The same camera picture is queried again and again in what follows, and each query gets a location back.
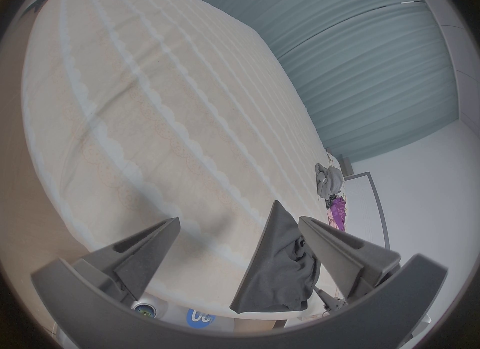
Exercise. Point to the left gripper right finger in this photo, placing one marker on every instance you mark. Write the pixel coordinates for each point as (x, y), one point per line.
(345, 257)

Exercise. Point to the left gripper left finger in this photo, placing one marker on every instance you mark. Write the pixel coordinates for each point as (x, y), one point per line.
(138, 261)

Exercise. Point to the black T-shirt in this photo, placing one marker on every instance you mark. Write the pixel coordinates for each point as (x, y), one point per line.
(277, 265)

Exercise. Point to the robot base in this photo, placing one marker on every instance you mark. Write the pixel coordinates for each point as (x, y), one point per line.
(195, 315)

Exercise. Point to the pile of clothes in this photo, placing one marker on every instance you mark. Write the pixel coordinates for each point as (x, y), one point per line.
(337, 212)

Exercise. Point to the bed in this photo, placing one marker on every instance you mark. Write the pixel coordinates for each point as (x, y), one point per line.
(168, 115)

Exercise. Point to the grey garment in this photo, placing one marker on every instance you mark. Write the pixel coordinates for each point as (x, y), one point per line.
(330, 182)

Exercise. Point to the grey bedside table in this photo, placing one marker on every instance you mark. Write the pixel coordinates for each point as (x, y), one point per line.
(347, 165)

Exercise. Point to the white printed pillow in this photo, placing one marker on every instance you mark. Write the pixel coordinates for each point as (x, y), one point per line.
(333, 160)

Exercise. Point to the blue-green curtain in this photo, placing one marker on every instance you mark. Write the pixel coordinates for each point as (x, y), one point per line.
(300, 2)
(375, 84)

